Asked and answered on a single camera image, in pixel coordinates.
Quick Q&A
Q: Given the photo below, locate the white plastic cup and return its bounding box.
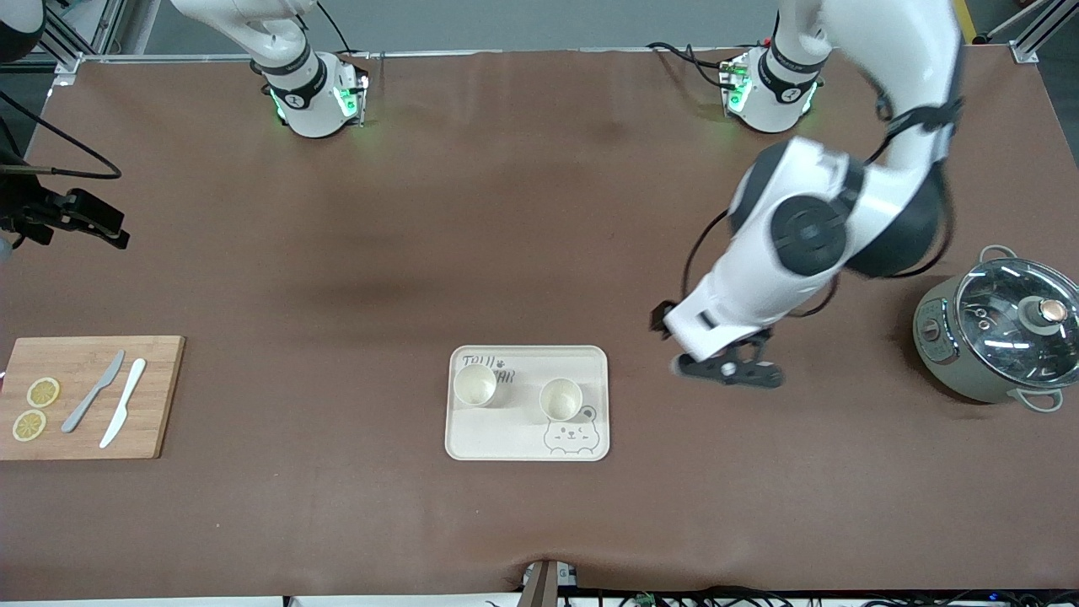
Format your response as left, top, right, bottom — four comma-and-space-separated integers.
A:
453, 363, 498, 409
539, 377, 584, 423

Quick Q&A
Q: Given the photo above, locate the grey-green electric cooking pot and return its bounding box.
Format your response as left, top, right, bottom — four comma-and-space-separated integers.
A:
913, 244, 1079, 414

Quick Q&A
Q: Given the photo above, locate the white plastic knife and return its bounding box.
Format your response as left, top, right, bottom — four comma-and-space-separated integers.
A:
99, 358, 148, 449

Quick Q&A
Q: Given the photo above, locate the grey plastic knife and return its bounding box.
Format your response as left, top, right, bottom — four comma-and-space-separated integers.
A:
61, 350, 126, 434

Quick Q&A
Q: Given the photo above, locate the cream bear print tray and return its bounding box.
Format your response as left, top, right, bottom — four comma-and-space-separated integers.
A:
445, 345, 610, 462

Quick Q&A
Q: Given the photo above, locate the wooden cutting board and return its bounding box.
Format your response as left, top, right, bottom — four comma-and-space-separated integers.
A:
0, 336, 186, 461

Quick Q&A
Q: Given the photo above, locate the glass pot lid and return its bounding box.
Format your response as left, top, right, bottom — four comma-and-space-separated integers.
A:
955, 257, 1079, 378

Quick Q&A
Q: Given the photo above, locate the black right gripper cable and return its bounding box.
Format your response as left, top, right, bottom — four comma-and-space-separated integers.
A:
0, 89, 124, 181

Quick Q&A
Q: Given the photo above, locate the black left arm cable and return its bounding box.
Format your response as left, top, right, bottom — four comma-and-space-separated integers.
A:
679, 209, 840, 321

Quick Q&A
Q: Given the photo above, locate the aluminium frame extrusion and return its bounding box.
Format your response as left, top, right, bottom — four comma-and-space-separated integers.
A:
982, 0, 1079, 65
38, 0, 161, 85

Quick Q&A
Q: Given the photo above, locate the black base cable bundle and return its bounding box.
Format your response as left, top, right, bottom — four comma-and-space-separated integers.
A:
647, 40, 747, 90

